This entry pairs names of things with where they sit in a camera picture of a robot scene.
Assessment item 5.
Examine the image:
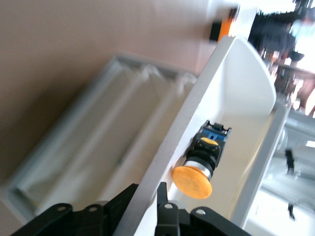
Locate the orange push button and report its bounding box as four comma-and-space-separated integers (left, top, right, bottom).
171, 120, 232, 200

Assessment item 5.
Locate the white drawer cabinet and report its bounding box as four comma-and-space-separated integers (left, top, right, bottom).
0, 51, 292, 231

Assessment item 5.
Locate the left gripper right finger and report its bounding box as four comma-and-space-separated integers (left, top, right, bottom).
155, 181, 249, 236

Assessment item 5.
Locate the white plastic drawer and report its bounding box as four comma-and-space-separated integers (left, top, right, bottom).
14, 58, 148, 197
73, 73, 197, 214
114, 35, 277, 236
36, 64, 180, 209

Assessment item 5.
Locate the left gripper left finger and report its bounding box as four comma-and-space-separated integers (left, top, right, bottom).
11, 184, 138, 236

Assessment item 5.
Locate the orange box with hole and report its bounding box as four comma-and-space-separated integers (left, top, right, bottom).
210, 7, 238, 44

